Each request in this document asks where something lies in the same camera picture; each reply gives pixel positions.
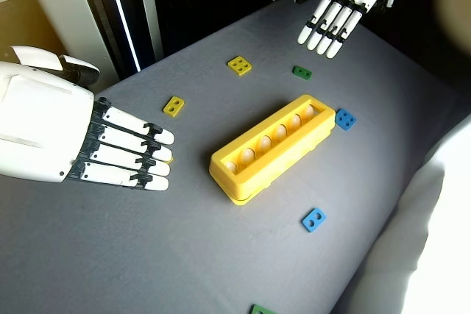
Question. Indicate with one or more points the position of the yellow egg carton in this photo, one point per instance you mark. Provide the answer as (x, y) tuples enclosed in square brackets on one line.
[(279, 167)]

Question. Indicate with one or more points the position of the white toy egg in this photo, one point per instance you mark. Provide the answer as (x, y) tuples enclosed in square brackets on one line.
[(281, 131), (247, 154), (295, 121), (309, 111), (231, 166), (265, 143)]

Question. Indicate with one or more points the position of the green two-hole block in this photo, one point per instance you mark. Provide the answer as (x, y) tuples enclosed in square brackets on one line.
[(302, 73)]

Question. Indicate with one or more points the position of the white cabinet panel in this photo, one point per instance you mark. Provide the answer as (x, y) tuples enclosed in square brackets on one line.
[(66, 5)]

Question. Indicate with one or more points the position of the yellow two-hole block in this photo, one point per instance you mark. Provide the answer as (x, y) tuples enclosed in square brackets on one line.
[(167, 111)]

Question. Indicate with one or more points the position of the blue four-hole block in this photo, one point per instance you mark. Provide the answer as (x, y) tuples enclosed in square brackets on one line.
[(346, 119)]

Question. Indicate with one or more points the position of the yellow four-hole block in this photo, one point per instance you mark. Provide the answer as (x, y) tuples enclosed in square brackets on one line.
[(232, 65)]

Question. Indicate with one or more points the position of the grey table cloth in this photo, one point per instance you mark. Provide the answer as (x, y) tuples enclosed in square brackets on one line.
[(184, 255)]

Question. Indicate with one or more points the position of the blue two-hole block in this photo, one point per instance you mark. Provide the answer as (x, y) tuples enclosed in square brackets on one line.
[(314, 219)]

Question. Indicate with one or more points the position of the green flat block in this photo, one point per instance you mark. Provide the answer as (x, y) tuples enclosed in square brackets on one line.
[(262, 310)]

